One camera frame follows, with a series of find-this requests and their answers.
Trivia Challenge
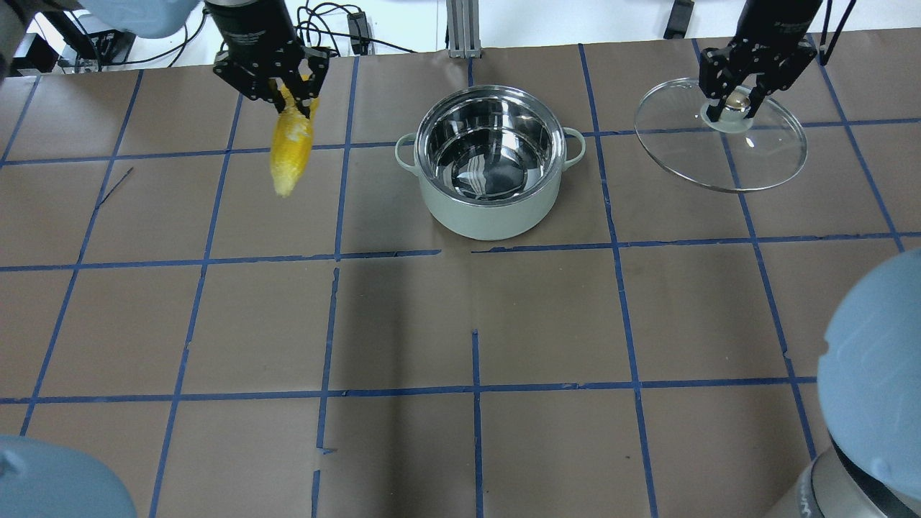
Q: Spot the black power adapter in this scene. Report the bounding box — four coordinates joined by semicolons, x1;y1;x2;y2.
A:
348;11;371;55

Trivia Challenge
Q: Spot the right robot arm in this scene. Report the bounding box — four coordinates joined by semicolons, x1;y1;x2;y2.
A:
699;1;920;517

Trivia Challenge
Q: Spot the brown paper table mat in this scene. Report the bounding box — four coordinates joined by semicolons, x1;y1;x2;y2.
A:
1;29;919;517

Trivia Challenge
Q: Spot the aluminium frame post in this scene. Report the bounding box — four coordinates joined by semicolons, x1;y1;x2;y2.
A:
446;0;481;59

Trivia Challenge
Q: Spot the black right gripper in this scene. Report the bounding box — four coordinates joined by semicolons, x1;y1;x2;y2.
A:
699;1;822;122

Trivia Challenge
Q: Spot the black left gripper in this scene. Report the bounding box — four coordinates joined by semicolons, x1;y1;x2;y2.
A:
205;1;332;120

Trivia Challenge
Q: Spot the yellow corn cob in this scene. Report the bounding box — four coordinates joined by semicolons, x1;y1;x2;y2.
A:
270;86;319;198

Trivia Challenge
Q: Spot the glass pot lid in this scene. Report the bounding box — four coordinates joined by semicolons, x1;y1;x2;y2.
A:
632;78;808;194

